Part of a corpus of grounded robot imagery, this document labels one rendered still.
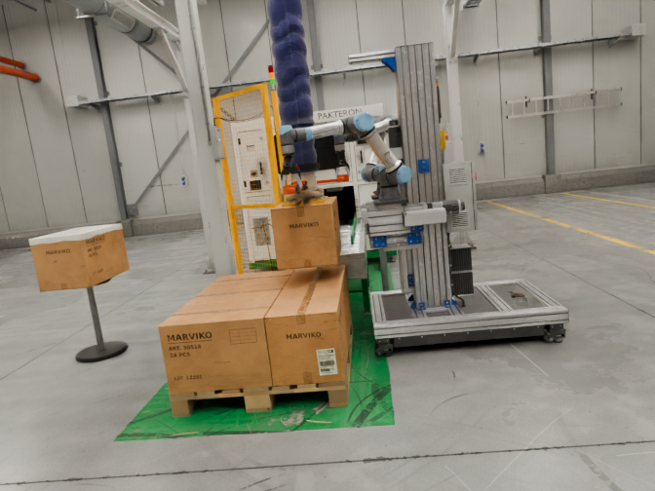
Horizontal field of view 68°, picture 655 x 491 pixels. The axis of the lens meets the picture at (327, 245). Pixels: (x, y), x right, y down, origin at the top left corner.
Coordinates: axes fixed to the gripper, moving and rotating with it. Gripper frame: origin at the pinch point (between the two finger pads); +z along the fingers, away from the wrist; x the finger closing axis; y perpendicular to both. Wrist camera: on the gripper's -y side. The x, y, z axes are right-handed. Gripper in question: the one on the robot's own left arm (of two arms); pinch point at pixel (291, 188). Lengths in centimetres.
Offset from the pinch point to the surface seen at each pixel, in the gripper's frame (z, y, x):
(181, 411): 116, -30, 75
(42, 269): 40, 55, 201
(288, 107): -50, 49, 3
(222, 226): 36, 167, 96
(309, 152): -20, 53, -7
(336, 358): 92, -30, -17
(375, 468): 120, -86, -34
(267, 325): 70, -30, 19
